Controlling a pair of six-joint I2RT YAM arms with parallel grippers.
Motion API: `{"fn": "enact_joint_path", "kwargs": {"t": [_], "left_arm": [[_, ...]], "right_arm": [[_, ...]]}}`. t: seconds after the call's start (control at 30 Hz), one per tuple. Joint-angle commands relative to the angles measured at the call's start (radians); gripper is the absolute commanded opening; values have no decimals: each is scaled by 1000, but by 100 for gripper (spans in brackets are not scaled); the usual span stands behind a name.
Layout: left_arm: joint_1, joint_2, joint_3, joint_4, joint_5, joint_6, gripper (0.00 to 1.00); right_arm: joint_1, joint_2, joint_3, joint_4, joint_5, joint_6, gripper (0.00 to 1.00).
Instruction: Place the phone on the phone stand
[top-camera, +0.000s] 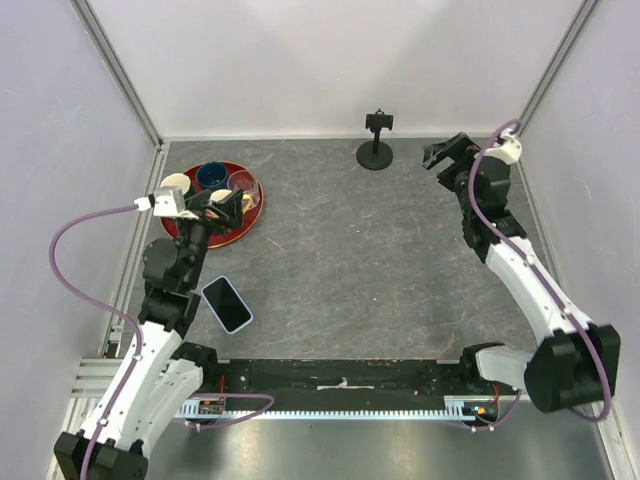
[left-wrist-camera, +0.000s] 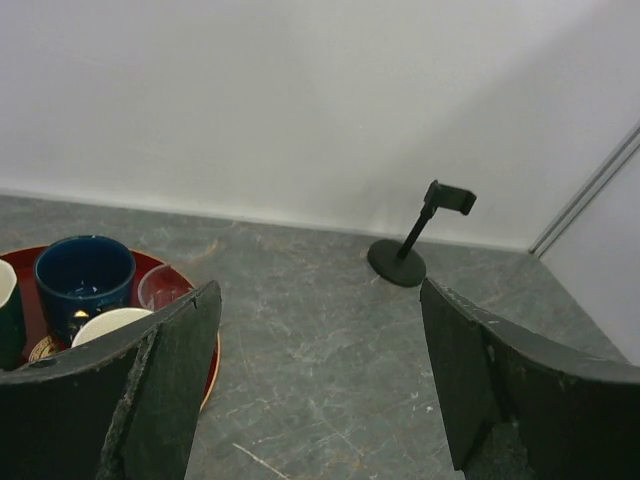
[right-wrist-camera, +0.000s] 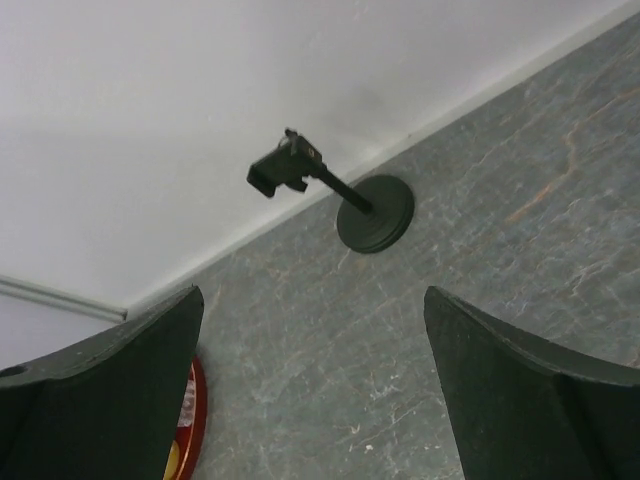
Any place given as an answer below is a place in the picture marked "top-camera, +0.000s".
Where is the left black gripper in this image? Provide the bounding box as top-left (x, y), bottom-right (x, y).
top-left (177, 187), bottom-right (244, 287)

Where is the black phone stand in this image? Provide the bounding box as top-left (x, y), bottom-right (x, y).
top-left (356, 109), bottom-right (394, 171)

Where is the black phone blue case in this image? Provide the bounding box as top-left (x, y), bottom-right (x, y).
top-left (201, 276), bottom-right (254, 335)

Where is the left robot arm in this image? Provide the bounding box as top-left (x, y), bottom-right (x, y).
top-left (54, 187), bottom-right (250, 479)

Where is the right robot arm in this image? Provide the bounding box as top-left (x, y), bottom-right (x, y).
top-left (423, 130), bottom-right (621, 417)

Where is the yellow mug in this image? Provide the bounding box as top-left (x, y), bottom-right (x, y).
top-left (205, 189), bottom-right (238, 219)

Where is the clear glass cup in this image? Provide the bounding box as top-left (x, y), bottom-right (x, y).
top-left (227, 170), bottom-right (261, 211)

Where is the red round tray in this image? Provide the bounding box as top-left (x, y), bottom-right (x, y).
top-left (159, 159), bottom-right (265, 250)

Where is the blue cup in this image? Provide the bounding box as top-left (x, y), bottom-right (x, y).
top-left (196, 162), bottom-right (229, 191)

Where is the dark green mug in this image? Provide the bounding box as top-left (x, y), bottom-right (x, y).
top-left (160, 173), bottom-right (195, 198)

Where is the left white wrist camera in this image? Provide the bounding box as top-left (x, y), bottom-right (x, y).
top-left (149, 186), bottom-right (198, 220)

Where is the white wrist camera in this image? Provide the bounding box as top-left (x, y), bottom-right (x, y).
top-left (149, 186), bottom-right (198, 220)
top-left (485, 127), bottom-right (522, 165)

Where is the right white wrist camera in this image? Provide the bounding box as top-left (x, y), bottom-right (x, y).
top-left (485, 127), bottom-right (522, 165)

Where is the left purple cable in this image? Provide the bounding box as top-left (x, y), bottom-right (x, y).
top-left (49, 203), bottom-right (146, 480)

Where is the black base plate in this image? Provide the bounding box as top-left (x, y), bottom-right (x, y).
top-left (199, 359), bottom-right (495, 413)

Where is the slotted cable duct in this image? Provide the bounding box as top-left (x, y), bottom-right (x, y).
top-left (174, 398), bottom-right (499, 422)

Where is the right aluminium frame post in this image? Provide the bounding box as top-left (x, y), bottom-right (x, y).
top-left (519, 0), bottom-right (601, 134)

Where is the aluminium frame post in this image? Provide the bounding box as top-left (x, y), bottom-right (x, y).
top-left (69, 0), bottom-right (164, 149)
top-left (519, 0), bottom-right (601, 134)

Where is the left aluminium frame post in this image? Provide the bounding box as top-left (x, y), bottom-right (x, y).
top-left (69, 0), bottom-right (164, 149)

